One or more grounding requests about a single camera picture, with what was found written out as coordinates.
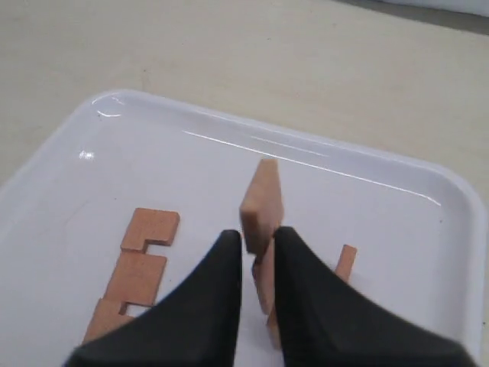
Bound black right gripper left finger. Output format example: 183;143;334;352
65;229;242;366

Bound notched wooden stick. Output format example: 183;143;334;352
83;208;180;343

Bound white rectangular plastic tray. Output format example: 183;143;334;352
1;90;488;366

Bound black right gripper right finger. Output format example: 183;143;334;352
274;226;476;366

